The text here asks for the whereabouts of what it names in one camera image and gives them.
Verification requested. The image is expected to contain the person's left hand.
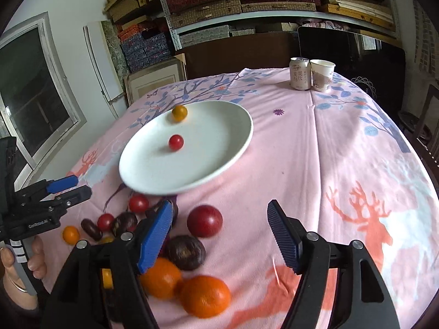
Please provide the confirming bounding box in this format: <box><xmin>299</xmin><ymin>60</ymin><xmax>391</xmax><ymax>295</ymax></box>
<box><xmin>0</xmin><ymin>235</ymin><xmax>48</xmax><ymax>311</ymax></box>

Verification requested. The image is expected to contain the small orange kumquat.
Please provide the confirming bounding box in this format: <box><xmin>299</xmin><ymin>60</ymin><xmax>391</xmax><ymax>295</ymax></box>
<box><xmin>171</xmin><ymin>105</ymin><xmax>188</xmax><ymax>123</ymax></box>

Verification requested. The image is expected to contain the dark purple grape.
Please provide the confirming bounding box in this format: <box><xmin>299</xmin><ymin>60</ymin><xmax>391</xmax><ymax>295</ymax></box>
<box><xmin>80</xmin><ymin>218</ymin><xmax>103</xmax><ymax>242</ymax></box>

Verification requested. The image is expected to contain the white leaning board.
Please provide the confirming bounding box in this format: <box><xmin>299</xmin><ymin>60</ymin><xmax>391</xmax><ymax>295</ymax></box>
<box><xmin>83</xmin><ymin>21</ymin><xmax>126</xmax><ymax>119</ymax></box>

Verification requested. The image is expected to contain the pink deer print tablecloth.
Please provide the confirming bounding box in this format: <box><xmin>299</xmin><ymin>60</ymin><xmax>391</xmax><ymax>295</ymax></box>
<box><xmin>61</xmin><ymin>69</ymin><xmax>438</xmax><ymax>328</ymax></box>

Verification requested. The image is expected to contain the white paper cup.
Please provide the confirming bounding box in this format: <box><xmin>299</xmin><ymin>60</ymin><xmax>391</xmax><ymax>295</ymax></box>
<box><xmin>310</xmin><ymin>59</ymin><xmax>336</xmax><ymax>92</ymax></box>

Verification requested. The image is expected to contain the metal storage shelf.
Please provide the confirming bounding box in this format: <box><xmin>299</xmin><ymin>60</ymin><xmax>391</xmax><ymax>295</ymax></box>
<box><xmin>103</xmin><ymin>0</ymin><xmax>402</xmax><ymax>73</ymax></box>

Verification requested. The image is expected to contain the wooden framed panel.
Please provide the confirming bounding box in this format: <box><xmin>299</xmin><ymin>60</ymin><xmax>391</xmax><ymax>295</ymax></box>
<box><xmin>124</xmin><ymin>53</ymin><xmax>187</xmax><ymax>106</ymax></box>

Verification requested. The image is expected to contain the small orange tomato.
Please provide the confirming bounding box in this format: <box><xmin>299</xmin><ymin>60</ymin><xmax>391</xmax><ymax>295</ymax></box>
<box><xmin>62</xmin><ymin>226</ymin><xmax>80</xmax><ymax>246</ymax></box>

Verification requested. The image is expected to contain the white oval plate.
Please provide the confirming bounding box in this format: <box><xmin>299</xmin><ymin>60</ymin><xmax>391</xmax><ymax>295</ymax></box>
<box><xmin>118</xmin><ymin>100</ymin><xmax>254</xmax><ymax>195</ymax></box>

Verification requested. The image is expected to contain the red cherry tomato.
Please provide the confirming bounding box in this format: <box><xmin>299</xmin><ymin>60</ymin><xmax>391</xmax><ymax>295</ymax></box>
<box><xmin>97</xmin><ymin>213</ymin><xmax>115</xmax><ymax>232</ymax></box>
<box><xmin>168</xmin><ymin>134</ymin><xmax>185</xmax><ymax>152</ymax></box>
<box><xmin>128</xmin><ymin>194</ymin><xmax>150</xmax><ymax>213</ymax></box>

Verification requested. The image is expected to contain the window with white frame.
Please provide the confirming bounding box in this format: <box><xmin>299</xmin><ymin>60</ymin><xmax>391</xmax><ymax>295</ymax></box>
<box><xmin>1</xmin><ymin>13</ymin><xmax>86</xmax><ymax>189</ymax></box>

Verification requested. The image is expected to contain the dark brown cabinet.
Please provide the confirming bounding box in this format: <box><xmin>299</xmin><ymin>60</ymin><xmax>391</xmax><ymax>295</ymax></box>
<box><xmin>181</xmin><ymin>32</ymin><xmax>300</xmax><ymax>80</ymax></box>

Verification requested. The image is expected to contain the large orange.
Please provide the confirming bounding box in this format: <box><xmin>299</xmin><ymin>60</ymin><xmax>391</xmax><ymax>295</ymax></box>
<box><xmin>179</xmin><ymin>276</ymin><xmax>231</xmax><ymax>319</ymax></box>
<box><xmin>139</xmin><ymin>257</ymin><xmax>183</xmax><ymax>300</ymax></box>

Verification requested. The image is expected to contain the pink drink can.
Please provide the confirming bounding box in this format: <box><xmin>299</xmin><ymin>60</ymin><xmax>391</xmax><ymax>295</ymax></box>
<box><xmin>289</xmin><ymin>57</ymin><xmax>311</xmax><ymax>91</ymax></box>

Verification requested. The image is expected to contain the red cherry tomato top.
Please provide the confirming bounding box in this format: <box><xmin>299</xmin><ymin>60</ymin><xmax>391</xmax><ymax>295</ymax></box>
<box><xmin>128</xmin><ymin>194</ymin><xmax>150</xmax><ymax>213</ymax></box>

